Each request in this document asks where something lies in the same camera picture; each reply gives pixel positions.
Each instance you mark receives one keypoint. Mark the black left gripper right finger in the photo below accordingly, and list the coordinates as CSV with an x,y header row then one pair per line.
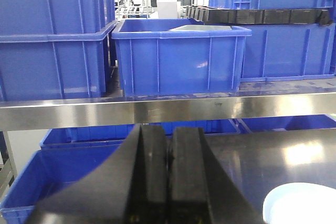
x,y
200,190

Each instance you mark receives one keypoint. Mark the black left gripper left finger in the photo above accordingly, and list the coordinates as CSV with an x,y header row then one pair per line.
x,y
130,186

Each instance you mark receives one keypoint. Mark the light blue plate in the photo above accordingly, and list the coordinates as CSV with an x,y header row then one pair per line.
x,y
300,203

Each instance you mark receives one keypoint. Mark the lower blue plastic crate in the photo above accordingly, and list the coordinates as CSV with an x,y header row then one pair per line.
x,y
49,171

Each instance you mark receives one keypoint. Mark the blue plastic crate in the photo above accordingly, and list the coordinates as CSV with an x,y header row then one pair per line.
x,y
49,171
178,56
291,39
55,49

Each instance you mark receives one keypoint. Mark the middle blue plastic crate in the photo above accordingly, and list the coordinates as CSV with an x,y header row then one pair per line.
x,y
178,56

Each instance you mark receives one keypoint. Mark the right blue plastic crate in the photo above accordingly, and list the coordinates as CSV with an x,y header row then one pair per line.
x,y
291,39

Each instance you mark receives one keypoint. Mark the left blue plastic crate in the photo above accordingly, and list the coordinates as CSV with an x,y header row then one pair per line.
x,y
55,49

